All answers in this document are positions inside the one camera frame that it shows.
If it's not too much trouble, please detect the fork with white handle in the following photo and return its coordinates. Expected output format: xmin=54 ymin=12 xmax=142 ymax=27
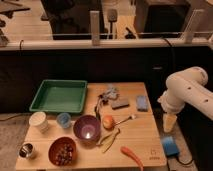
xmin=114 ymin=115 xmax=137 ymax=126

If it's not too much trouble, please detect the small blue cup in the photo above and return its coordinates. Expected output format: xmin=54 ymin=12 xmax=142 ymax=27
xmin=56 ymin=113 xmax=71 ymax=129

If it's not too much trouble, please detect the orange apple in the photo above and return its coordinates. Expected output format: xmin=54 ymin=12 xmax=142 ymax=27
xmin=102 ymin=115 xmax=115 ymax=129

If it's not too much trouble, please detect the orange carrot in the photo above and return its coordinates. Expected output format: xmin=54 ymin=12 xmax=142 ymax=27
xmin=120 ymin=146 xmax=144 ymax=171

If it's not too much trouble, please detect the black cable on table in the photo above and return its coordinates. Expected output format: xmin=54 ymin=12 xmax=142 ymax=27
xmin=94 ymin=94 xmax=105 ymax=120

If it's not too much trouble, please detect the blue sponge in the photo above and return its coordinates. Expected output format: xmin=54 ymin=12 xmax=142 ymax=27
xmin=136 ymin=96 xmax=148 ymax=111

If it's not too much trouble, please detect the green plastic tray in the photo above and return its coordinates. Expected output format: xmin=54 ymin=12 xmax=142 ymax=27
xmin=29 ymin=80 xmax=87 ymax=115

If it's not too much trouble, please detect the white paper cup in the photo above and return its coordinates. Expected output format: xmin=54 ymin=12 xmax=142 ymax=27
xmin=29 ymin=112 xmax=48 ymax=133

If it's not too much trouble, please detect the grey block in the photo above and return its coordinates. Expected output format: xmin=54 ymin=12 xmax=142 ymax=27
xmin=111 ymin=98 xmax=129 ymax=110

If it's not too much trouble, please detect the small metal cup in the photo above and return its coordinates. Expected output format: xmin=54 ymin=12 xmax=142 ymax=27
xmin=19 ymin=143 xmax=36 ymax=159

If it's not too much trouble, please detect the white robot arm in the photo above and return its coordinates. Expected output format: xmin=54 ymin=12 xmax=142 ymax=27
xmin=158 ymin=66 xmax=213 ymax=133

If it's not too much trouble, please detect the purple bowl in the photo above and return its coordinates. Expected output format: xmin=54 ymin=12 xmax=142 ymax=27
xmin=73 ymin=115 xmax=101 ymax=142

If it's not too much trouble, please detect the red bowl with beads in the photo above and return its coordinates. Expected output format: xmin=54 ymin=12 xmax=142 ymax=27
xmin=48 ymin=137 xmax=77 ymax=166

